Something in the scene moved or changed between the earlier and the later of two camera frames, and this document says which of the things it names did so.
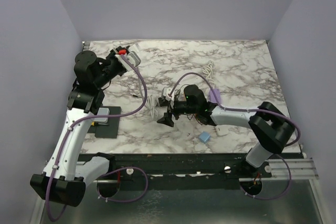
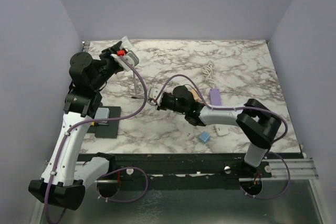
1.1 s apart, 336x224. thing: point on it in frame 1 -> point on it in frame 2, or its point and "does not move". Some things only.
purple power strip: [218, 95] does not move
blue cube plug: [205, 137] does not move
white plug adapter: [221, 130] does not move
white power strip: [148, 100] -> [130, 59]
